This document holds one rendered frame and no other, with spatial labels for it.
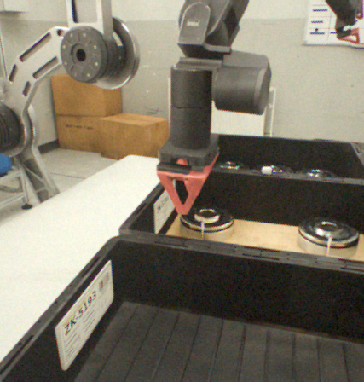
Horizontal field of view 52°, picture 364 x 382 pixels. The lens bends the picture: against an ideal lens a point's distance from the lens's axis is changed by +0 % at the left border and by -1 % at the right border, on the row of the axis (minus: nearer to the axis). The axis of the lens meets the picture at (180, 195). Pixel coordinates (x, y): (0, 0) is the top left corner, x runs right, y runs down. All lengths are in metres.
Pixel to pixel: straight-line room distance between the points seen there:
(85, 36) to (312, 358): 0.88
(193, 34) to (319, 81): 3.27
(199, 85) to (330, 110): 3.31
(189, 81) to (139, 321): 0.32
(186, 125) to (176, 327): 0.27
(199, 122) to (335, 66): 3.26
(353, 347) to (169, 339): 0.23
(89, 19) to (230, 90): 0.69
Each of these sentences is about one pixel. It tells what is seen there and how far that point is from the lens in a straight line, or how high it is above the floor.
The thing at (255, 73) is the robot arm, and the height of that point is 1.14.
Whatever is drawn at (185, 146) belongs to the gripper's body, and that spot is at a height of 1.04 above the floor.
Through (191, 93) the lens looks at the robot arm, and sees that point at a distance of 0.49.
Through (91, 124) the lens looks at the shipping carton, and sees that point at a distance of 4.14.
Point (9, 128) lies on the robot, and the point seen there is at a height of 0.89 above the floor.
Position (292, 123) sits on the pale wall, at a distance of 3.81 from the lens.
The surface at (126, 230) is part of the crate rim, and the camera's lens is 0.53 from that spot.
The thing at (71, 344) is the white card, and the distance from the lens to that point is 0.44.
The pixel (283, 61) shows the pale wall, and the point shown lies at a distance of 3.76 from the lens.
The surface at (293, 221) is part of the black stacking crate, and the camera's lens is 0.78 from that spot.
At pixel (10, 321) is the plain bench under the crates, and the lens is 0.78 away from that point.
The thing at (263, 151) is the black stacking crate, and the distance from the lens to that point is 1.04.
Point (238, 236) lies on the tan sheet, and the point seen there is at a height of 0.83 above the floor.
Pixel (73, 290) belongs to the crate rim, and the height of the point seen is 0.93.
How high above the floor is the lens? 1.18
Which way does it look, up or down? 23 degrees down
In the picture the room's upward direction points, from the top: straight up
